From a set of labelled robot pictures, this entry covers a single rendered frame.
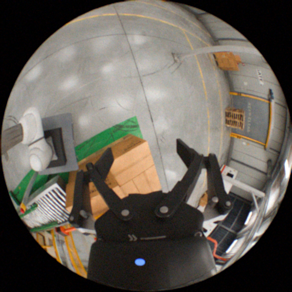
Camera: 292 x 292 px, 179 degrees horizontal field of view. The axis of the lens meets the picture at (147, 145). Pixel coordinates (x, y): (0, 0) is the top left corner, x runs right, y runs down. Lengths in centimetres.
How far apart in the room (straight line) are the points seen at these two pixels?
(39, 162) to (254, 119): 958
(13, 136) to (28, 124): 13
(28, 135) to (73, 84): 126
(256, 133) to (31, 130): 997
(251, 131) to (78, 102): 981
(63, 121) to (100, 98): 90
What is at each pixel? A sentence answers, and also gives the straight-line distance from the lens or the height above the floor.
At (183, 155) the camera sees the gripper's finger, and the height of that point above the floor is 154.
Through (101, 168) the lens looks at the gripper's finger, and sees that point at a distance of 16.
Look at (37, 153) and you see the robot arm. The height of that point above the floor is 111.
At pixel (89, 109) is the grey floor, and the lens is 164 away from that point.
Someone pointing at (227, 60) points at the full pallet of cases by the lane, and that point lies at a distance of 651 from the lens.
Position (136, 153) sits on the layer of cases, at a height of 54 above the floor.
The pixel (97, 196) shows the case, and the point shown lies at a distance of 94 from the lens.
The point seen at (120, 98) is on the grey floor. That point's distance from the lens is 175.
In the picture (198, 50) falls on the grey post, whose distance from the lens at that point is 266.
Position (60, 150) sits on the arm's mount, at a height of 84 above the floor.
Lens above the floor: 164
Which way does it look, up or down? 53 degrees down
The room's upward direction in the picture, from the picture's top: 116 degrees clockwise
